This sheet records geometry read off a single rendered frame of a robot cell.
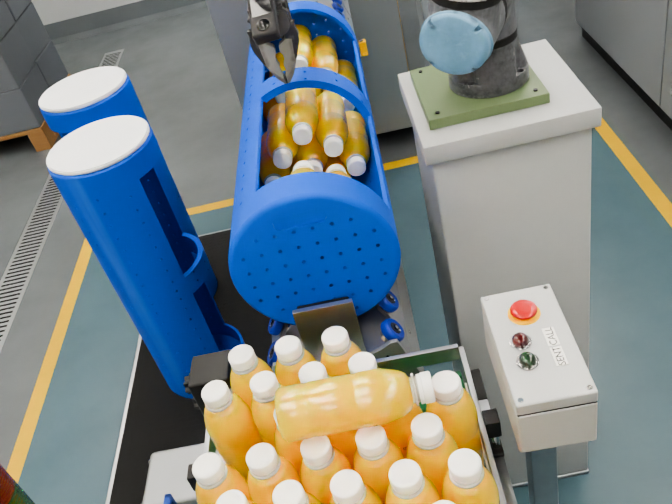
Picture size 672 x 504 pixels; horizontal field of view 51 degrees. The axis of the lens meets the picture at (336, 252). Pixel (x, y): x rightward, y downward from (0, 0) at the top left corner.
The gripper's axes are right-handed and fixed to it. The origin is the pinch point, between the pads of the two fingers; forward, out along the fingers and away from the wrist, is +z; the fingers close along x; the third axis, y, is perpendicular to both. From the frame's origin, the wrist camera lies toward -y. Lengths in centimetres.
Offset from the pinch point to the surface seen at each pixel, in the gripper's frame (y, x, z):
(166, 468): -54, 32, 40
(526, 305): -57, -30, 15
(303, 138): -3.4, -0.5, 11.6
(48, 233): 167, 158, 125
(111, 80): 78, 61, 22
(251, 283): -37.2, 10.6, 17.5
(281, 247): -37.2, 3.8, 11.5
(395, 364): -50, -10, 29
